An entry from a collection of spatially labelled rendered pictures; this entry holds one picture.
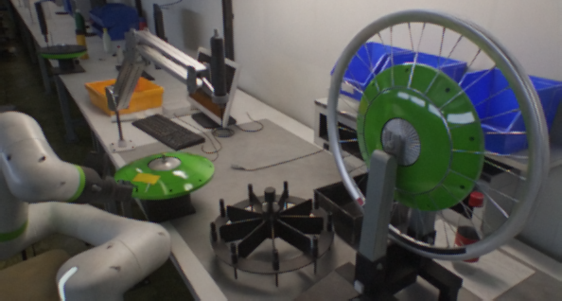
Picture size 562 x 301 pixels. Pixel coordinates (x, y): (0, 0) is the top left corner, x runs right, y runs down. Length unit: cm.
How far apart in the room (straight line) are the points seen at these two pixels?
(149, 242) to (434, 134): 75
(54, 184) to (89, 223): 34
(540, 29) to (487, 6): 17
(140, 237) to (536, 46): 118
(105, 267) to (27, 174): 27
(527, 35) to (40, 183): 128
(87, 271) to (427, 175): 78
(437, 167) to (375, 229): 19
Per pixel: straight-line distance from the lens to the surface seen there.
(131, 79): 180
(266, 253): 132
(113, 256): 117
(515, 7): 147
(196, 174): 141
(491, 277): 136
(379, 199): 94
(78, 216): 143
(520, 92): 81
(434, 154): 89
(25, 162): 108
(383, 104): 95
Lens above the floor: 171
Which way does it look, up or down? 23 degrees down
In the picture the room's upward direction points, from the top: straight up
